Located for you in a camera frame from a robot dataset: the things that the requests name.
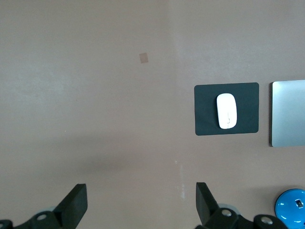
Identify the white computer mouse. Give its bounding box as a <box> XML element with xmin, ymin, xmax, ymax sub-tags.
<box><xmin>216</xmin><ymin>93</ymin><xmax>238</xmax><ymax>130</ymax></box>

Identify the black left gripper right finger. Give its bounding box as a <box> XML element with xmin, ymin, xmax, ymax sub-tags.
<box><xmin>195</xmin><ymin>182</ymin><xmax>290</xmax><ymax>229</ymax></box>

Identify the black mouse pad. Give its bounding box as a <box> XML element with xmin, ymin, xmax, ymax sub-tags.
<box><xmin>193</xmin><ymin>82</ymin><xmax>260</xmax><ymax>136</ymax></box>

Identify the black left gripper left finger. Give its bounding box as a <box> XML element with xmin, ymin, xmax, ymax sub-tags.
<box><xmin>0</xmin><ymin>183</ymin><xmax>88</xmax><ymax>229</ymax></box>

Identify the blue desk lamp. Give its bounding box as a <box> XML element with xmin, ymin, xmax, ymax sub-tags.
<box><xmin>274</xmin><ymin>188</ymin><xmax>305</xmax><ymax>227</ymax></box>

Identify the silver closed laptop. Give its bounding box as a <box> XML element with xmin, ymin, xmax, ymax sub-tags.
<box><xmin>269</xmin><ymin>79</ymin><xmax>305</xmax><ymax>148</ymax></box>

